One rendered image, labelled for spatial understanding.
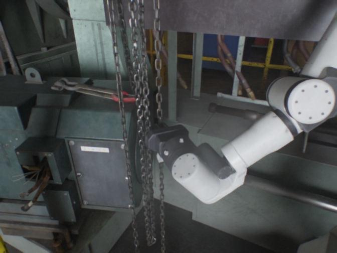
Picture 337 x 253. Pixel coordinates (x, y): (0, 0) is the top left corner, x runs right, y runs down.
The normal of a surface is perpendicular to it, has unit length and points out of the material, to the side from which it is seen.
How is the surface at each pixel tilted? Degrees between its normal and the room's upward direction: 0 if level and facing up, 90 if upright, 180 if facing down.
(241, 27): 90
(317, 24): 90
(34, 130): 45
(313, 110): 74
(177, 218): 0
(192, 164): 37
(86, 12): 90
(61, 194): 90
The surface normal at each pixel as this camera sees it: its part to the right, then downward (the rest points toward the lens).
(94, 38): -0.45, 0.45
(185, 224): 0.00, -0.87
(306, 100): -0.05, 0.23
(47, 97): -0.10, -0.22
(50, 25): 0.90, 0.22
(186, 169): -0.57, -0.57
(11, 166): -0.13, 0.49
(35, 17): 0.44, 0.52
